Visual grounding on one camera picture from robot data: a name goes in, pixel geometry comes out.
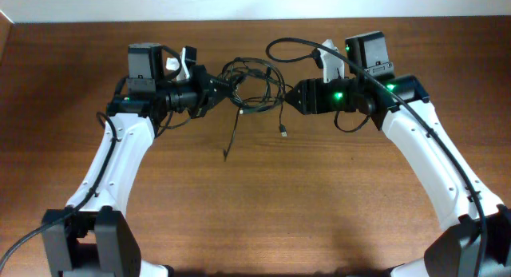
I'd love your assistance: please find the black USB cable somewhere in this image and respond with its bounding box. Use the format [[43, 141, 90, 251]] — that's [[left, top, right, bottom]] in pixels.
[[217, 56, 289, 138]]

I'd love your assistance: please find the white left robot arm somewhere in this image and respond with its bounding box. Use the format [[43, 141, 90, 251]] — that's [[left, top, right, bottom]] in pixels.
[[42, 43, 234, 276]]

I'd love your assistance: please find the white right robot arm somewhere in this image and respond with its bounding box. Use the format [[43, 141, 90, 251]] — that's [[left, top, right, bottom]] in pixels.
[[286, 32, 510, 276]]

